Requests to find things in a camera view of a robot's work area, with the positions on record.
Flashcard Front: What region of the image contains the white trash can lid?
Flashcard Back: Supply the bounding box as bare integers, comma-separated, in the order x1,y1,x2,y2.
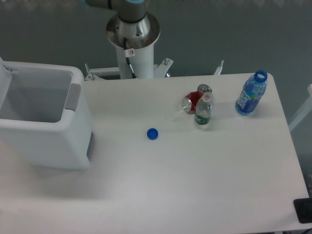
0,58,19,107

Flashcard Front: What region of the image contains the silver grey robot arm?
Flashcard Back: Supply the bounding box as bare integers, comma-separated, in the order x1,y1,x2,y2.
81,0,146,23

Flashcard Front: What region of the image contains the blue bottle cap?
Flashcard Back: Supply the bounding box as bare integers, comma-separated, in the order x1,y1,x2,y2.
146,128,158,140

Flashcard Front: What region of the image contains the crushed red soda can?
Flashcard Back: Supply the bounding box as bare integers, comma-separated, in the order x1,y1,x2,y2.
182,91,203,114

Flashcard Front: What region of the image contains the white trash can body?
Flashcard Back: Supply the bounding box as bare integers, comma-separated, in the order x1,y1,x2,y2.
0,61,94,169

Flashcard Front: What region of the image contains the clear green-label plastic bottle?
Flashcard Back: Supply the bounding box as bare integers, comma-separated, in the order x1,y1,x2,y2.
195,91,213,125

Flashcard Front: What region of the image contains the blue drink bottle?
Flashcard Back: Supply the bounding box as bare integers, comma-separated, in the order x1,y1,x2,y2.
235,70,268,116

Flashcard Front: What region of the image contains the black device at edge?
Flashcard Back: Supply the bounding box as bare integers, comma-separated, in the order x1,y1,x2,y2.
293,198,312,224

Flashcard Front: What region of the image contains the white metal base frame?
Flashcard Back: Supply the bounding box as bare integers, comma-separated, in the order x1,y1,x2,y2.
84,58,225,81

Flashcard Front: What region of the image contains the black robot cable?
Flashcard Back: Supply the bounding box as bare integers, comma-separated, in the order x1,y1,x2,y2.
122,37,138,79

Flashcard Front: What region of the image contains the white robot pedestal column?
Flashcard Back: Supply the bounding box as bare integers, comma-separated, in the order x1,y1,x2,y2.
106,12,160,79

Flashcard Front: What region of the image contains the white frame at right edge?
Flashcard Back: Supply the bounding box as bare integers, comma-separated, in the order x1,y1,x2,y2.
288,84,312,132

